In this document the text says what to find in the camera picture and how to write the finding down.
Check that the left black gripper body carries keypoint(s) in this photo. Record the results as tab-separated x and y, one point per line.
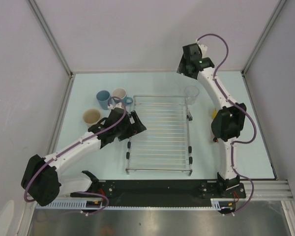
123	132

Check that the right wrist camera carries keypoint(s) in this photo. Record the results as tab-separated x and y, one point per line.
203	49

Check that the metal wire dish rack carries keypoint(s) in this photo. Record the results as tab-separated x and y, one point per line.
165	144

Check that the blue textured ceramic mug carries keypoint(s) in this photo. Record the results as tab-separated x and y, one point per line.
121	93

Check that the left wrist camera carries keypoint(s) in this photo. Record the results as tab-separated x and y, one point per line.
118	105

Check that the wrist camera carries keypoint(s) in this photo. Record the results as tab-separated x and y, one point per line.
118	105
203	49

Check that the blue-grey plastic tumbler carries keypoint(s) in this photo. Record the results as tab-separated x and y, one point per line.
103	97

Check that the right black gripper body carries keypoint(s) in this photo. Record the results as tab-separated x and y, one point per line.
183	68

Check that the beige ceramic mug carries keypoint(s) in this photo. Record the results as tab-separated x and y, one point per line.
91	117

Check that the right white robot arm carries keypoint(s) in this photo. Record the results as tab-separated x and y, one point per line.
229	119

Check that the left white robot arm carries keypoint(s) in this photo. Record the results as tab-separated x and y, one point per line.
43	179

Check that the clear glass cup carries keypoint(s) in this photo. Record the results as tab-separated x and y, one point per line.
191	93

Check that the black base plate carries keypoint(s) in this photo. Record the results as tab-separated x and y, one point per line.
164	193

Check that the yellow ceramic mug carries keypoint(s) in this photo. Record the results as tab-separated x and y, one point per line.
214	114

